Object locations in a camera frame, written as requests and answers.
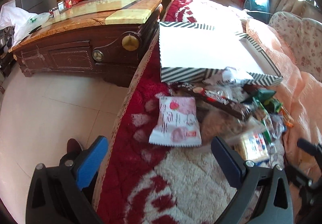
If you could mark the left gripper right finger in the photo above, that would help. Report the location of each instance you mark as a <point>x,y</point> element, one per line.
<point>274,204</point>

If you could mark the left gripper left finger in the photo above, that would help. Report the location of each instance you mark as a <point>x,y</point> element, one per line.
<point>55,193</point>

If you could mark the green lime snack packet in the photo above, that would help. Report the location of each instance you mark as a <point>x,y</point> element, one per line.
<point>272,105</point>

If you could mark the dark green snack packet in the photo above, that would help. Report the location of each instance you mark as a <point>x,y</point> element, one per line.
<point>260,93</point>

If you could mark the dark chocolate bar packet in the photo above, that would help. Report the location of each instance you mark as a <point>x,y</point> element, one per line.
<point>238,110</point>

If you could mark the pink strawberry snack packet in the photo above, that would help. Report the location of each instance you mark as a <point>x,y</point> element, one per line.
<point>177,124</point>

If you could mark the peach quilted blanket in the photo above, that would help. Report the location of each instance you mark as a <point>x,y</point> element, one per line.
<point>299,92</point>

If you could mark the floral sofa cover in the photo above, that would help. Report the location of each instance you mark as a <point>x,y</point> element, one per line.
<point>303,36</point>

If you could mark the wooden marble-top coffee table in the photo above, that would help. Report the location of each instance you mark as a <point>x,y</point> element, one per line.
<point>101,38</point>

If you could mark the striped white tray box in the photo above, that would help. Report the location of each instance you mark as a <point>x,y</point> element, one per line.
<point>193,52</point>

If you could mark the white plastic bag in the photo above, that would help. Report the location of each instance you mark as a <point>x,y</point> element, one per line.
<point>23,21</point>

